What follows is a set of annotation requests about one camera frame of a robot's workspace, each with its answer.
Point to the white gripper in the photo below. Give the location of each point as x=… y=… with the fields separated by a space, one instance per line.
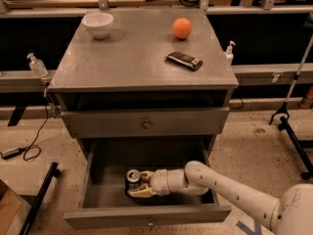
x=159 y=180

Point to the blue pepsi can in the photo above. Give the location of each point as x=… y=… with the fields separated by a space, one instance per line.
x=132 y=180

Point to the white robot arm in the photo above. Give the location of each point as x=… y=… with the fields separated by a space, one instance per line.
x=292 y=214

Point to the open grey lower drawer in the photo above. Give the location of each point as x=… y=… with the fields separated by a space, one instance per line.
x=105 y=203

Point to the closed grey upper drawer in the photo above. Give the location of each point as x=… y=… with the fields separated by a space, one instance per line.
x=145 y=122

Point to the grey wooden drawer cabinet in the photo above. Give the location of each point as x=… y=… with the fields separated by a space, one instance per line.
x=128 y=70

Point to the black metal leg left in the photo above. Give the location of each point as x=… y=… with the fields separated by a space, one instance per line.
x=53 y=172

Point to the black metal leg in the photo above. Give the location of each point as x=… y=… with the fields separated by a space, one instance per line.
x=53 y=172
x=300 y=146

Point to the dark snack bar wrapper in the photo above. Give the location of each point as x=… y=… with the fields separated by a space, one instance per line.
x=187 y=61

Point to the cardboard box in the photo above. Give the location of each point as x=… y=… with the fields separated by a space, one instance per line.
x=13 y=210

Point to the black power adapter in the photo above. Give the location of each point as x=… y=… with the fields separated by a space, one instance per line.
x=10 y=153

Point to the white pump bottle right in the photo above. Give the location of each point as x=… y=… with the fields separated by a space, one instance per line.
x=229 y=52

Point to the grabber stick tool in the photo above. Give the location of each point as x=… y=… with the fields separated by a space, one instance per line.
x=283 y=108

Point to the black metal leg right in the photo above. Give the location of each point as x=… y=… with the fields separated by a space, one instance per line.
x=300 y=146

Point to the orange fruit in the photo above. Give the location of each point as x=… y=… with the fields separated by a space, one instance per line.
x=182 y=28

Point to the clear sanitizer bottle left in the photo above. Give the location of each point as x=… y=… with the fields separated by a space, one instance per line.
x=37 y=66

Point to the white ceramic bowl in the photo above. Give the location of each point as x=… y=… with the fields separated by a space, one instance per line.
x=98 y=24

